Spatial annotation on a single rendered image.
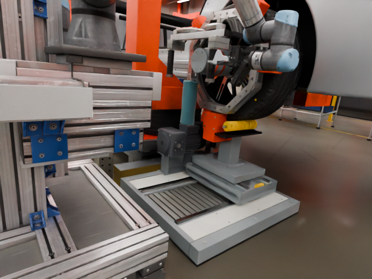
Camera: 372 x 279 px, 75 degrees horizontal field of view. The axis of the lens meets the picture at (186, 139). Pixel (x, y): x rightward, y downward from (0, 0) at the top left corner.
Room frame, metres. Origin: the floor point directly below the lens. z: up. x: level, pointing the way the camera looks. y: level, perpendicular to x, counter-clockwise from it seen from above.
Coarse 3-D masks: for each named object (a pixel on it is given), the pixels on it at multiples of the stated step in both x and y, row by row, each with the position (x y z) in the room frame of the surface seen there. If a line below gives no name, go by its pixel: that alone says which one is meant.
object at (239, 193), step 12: (192, 168) 1.56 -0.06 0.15; (204, 180) 1.46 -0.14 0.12; (216, 180) 1.38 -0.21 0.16; (252, 180) 1.47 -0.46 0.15; (264, 180) 1.43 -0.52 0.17; (276, 180) 1.45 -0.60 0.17; (228, 192) 1.30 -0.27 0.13; (240, 192) 1.29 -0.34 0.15; (252, 192) 1.30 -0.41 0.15; (264, 192) 1.37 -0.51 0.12; (240, 204) 1.24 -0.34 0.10
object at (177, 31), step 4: (220, 20) 1.45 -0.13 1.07; (180, 28) 1.41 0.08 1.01; (184, 28) 1.39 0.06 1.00; (188, 28) 1.37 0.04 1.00; (192, 28) 1.37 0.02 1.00; (196, 28) 1.37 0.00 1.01; (200, 28) 1.38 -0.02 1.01; (176, 32) 1.44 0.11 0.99; (180, 32) 1.42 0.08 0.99; (184, 32) 1.40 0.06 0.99; (188, 32) 1.39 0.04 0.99; (192, 32) 1.38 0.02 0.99
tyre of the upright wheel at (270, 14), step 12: (276, 12) 1.45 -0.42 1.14; (300, 48) 1.37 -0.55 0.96; (300, 60) 1.35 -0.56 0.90; (288, 72) 1.29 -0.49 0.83; (264, 84) 1.28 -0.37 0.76; (276, 84) 1.26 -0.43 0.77; (288, 84) 1.33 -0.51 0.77; (252, 96) 1.33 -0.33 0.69; (264, 96) 1.27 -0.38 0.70; (276, 96) 1.31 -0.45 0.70; (288, 96) 1.38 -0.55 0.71; (240, 108) 1.38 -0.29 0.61; (252, 108) 1.32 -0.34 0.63; (264, 108) 1.34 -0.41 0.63; (276, 108) 1.41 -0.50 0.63; (228, 120) 1.45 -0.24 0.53; (240, 120) 1.45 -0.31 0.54
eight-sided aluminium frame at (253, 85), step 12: (216, 12) 1.48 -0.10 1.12; (228, 12) 1.41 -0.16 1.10; (204, 24) 1.55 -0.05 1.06; (192, 48) 1.62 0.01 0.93; (264, 48) 1.26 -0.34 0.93; (192, 72) 1.62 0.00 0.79; (252, 72) 1.24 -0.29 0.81; (252, 84) 1.23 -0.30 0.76; (204, 96) 1.56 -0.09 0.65; (240, 96) 1.30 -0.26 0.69; (216, 108) 1.41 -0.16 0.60; (228, 108) 1.34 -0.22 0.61
